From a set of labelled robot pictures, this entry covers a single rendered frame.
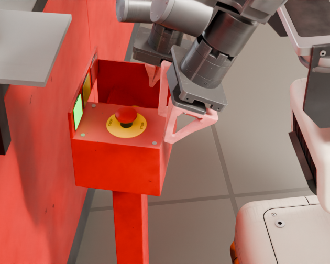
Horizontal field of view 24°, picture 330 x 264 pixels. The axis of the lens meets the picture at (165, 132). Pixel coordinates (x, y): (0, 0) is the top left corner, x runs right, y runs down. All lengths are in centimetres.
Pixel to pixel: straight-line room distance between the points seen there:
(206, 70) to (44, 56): 31
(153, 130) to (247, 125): 123
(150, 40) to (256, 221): 68
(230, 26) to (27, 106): 68
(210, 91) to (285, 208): 99
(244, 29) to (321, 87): 27
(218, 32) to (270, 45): 201
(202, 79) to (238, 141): 155
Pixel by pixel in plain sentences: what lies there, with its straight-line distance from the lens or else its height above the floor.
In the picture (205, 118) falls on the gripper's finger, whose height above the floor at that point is 104.
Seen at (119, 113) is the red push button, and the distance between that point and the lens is 134.
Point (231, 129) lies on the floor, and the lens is 254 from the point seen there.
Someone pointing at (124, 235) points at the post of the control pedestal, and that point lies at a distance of 161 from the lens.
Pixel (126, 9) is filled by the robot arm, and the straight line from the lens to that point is 127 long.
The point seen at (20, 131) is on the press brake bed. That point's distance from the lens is 148.
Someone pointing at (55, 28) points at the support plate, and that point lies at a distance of 122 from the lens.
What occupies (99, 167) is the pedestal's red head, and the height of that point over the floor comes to 72.
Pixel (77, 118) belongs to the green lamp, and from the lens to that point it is 135.
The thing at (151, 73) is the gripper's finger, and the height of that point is 84.
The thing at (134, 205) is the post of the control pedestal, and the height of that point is 55.
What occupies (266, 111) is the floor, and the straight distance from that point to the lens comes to 263.
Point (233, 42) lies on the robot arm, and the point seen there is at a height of 114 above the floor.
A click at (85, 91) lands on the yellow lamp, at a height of 82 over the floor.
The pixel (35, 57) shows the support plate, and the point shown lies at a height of 100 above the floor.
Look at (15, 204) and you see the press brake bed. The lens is 150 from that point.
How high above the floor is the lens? 168
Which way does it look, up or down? 42 degrees down
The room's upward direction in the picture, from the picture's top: straight up
